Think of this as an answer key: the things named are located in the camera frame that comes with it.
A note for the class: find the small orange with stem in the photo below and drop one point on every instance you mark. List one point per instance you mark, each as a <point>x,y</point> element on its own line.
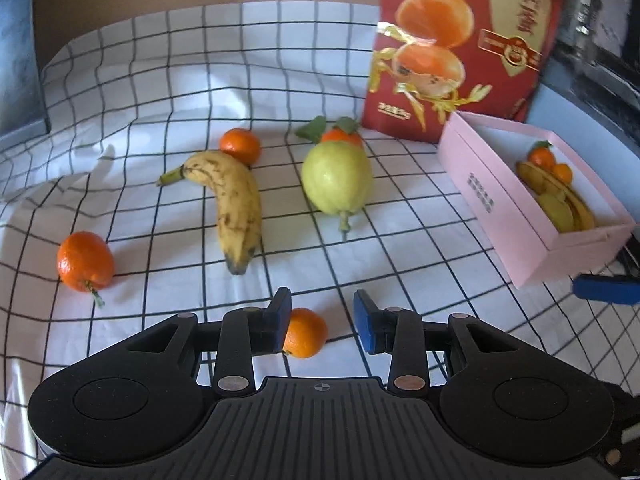
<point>82,260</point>

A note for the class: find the small spotted banana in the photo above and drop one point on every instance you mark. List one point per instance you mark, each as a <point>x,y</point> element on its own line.
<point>235,200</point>

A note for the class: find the large mandarin with leaves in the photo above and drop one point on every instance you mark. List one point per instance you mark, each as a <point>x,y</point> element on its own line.
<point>542,157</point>

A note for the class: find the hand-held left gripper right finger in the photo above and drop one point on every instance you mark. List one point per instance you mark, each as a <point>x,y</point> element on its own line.
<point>364,327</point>

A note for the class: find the large spotted banana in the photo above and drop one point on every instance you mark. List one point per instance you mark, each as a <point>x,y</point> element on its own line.
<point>580,210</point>

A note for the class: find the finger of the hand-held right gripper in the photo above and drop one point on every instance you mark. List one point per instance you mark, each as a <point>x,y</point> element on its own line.
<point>627,460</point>
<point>605,290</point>

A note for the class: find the green guava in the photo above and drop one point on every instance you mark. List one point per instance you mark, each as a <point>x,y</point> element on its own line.
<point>337,180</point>
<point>555,212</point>

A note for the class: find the red snack bag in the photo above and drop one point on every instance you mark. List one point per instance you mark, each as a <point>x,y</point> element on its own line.
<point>500,85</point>

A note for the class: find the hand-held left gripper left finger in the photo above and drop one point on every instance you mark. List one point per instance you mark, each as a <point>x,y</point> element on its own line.
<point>282,321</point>

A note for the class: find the white black-checked tablecloth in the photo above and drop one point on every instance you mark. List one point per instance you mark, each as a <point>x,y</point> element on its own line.
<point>150,110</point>

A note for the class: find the pink cardboard box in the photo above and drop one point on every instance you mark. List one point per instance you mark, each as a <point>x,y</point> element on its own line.
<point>490,210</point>

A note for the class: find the black computer monitor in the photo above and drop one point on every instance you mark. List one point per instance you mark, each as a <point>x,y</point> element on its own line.
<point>20,60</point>

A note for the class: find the small mandarin with leaves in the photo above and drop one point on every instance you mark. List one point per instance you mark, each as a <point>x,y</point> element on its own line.
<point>337,136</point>

